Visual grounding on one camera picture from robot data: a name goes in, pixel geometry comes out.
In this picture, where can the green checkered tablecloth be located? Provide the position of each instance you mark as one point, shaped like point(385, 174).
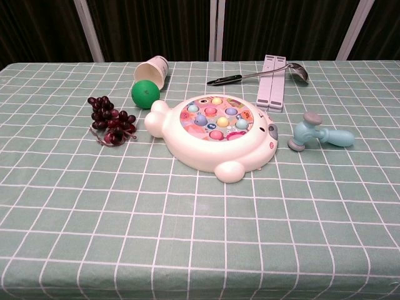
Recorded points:
point(200, 234)

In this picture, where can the white paper cup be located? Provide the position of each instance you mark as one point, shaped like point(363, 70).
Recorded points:
point(147, 73)

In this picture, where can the white fishing game toy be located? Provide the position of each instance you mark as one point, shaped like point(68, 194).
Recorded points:
point(187, 147)

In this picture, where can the green ball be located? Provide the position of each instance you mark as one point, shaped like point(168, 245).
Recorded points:
point(145, 94)

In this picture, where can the dark curtain panel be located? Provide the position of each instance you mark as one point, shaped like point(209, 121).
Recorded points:
point(384, 28)
point(281, 28)
point(150, 28)
point(37, 28)

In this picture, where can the dark red grape bunch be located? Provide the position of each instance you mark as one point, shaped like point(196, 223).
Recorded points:
point(107, 114)

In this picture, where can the white double screen post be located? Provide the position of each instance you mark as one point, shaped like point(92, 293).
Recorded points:
point(212, 31)

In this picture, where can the blue toy hammer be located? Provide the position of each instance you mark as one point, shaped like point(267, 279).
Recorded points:
point(304, 131)

